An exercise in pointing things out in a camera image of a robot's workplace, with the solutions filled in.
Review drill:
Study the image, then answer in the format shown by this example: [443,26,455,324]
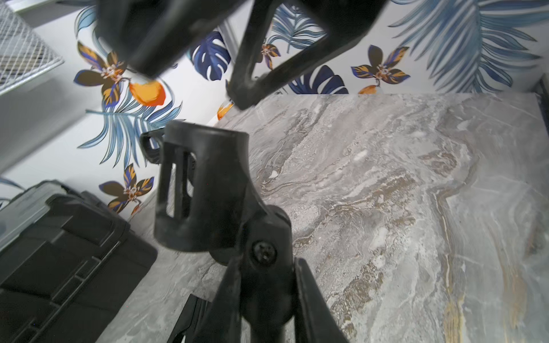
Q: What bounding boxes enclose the black plastic toolbox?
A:
[1,181,157,342]

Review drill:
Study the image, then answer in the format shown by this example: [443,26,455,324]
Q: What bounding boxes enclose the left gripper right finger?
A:
[294,258,348,343]

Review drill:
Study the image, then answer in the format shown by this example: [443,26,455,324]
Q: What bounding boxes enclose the white mesh wall basket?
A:
[1,1,64,94]

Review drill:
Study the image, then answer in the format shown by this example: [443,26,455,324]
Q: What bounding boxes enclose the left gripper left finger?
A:
[192,257,242,343]

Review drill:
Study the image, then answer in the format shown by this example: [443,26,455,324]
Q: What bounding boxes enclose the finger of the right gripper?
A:
[225,0,389,111]
[96,0,244,79]

